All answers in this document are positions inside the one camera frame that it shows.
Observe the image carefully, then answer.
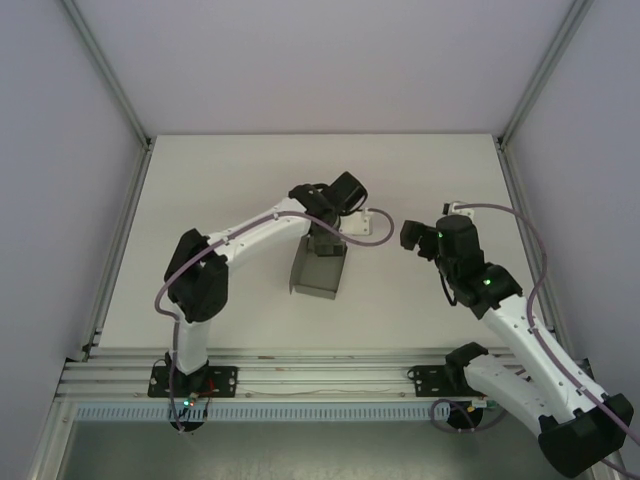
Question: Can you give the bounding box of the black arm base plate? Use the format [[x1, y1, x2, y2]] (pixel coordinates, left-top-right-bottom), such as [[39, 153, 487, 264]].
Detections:
[[406, 364, 504, 400], [147, 365, 240, 400]]

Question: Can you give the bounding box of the grey metal panel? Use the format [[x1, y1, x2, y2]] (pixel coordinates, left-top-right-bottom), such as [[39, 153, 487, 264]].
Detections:
[[47, 419, 609, 480]]

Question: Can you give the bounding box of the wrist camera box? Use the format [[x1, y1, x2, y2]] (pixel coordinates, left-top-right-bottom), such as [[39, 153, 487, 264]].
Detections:
[[339, 207, 375, 237], [442, 200, 475, 219]]

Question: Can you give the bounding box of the aluminium frame post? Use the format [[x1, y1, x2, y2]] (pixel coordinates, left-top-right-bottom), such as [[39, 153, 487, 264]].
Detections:
[[62, 0, 153, 150], [496, 0, 595, 147]]

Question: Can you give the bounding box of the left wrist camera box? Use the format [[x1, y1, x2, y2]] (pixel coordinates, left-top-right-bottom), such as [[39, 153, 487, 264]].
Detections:
[[339, 207, 375, 237]]

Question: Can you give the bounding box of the aluminium mounting rail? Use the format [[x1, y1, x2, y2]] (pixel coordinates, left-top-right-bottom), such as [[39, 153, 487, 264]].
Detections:
[[57, 347, 601, 402]]

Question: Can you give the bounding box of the aluminium table side rail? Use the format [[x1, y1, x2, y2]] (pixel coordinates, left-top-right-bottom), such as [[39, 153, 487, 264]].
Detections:
[[497, 139, 592, 362], [79, 139, 154, 364]]

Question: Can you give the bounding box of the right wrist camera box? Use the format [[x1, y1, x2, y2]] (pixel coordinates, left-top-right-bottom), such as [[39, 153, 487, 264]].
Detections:
[[442, 200, 475, 219]]

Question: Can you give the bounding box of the black round cable port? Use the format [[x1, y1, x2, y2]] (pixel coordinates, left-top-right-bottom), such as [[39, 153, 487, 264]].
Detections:
[[169, 415, 206, 435], [443, 399, 485, 434]]

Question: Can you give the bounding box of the slotted grey cable duct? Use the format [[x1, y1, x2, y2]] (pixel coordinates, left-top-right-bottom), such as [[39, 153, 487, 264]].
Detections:
[[73, 403, 502, 423]]

